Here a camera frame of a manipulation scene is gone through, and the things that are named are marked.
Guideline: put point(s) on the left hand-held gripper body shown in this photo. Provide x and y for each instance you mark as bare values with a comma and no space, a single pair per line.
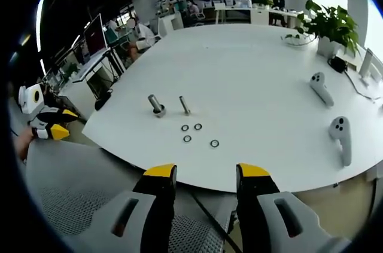
31,99

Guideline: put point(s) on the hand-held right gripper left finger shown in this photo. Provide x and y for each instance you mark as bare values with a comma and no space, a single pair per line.
155,205

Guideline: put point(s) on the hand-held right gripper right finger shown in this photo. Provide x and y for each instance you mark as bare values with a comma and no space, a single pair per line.
254,205

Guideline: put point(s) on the steel washer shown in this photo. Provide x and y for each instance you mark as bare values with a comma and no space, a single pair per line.
211,143
184,138
195,126
182,128

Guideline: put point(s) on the large threaded steel stud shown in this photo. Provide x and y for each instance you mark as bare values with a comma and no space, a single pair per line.
154,100

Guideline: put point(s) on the small threaded steel stud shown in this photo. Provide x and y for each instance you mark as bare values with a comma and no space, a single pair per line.
184,103

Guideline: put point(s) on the person's left hand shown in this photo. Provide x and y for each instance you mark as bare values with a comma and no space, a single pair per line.
24,146

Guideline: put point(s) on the black pouch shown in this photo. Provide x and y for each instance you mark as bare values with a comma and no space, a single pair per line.
101,104

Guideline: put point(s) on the small green plant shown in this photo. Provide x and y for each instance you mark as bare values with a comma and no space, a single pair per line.
71,70

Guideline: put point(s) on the white side desk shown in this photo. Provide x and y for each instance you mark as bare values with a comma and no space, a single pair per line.
89,69

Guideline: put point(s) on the white mesh office chair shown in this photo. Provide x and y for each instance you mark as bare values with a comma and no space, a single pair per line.
74,190

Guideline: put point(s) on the monitor with red screen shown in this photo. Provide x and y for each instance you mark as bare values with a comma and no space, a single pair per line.
95,36

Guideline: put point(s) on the white handheld controller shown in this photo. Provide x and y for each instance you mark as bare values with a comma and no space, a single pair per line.
321,88
341,136

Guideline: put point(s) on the black power adapter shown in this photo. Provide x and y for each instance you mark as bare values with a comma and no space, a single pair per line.
338,64

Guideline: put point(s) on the white swivel chair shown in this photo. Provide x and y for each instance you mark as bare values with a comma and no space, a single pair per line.
201,13

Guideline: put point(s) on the white low cabinet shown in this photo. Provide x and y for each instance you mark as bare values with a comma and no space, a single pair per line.
257,15

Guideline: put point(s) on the green potted plant white pot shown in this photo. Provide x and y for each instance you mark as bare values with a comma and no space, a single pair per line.
332,25

